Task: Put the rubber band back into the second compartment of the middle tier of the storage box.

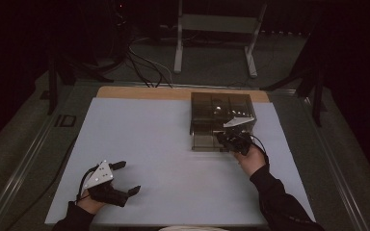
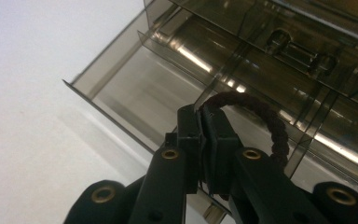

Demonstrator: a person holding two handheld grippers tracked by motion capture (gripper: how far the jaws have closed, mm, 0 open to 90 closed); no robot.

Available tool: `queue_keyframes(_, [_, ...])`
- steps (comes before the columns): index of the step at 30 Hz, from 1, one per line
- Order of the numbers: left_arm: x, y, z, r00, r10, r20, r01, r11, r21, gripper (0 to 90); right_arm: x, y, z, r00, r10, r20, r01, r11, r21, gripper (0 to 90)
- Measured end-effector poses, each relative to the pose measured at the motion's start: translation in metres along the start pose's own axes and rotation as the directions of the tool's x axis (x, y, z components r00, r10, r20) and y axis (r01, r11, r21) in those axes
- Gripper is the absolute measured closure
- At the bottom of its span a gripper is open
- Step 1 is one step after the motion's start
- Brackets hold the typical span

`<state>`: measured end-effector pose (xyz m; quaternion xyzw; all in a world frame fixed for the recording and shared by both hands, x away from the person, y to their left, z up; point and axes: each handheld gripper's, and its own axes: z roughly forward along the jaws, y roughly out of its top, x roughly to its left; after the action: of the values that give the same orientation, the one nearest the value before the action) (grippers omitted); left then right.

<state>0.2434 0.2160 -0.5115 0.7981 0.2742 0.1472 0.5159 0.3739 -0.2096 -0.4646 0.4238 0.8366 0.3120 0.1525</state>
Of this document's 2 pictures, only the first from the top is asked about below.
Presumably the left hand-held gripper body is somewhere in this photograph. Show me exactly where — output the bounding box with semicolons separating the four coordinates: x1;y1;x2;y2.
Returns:
81;160;130;208

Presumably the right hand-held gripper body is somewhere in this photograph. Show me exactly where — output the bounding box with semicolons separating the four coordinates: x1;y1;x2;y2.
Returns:
223;115;256;157

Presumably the dark transparent drawer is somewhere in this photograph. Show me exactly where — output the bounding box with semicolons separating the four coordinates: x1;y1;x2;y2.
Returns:
191;123;235;152

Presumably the dark transparent drawer box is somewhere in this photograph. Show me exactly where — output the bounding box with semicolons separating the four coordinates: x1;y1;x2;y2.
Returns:
189;91;258;136

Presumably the person's left hand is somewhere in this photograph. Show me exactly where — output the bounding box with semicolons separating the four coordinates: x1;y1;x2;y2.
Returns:
76;192;106;216

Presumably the person's right hand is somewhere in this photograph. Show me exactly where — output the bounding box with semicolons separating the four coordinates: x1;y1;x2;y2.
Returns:
232;143;268;177

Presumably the white table mat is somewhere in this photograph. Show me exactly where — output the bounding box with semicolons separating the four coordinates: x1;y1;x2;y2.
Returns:
43;96;317;227

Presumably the black stand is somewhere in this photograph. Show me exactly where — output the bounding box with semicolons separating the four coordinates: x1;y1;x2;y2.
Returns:
259;18;329;128
46;54;115;116

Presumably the white metal stand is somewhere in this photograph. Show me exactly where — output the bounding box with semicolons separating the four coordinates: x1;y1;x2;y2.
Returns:
172;0;268;79

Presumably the right hand-held gripper cable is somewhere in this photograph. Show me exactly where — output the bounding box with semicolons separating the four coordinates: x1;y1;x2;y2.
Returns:
249;134;270;167

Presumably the hand-held gripper cable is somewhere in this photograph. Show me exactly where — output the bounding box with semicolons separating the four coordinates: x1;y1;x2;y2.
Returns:
249;134;270;167
75;164;99;203

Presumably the left hand-held gripper cable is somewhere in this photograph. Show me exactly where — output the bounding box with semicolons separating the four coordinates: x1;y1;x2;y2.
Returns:
75;164;99;203

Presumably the metal floor rail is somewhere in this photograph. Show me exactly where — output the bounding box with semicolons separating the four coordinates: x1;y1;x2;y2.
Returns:
0;95;78;231
300;95;369;231

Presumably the white floor cable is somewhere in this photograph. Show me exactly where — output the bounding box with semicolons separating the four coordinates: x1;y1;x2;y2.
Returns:
128;46;174;85

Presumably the black floor cable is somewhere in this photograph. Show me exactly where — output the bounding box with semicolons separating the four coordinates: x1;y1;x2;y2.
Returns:
125;38;174;90

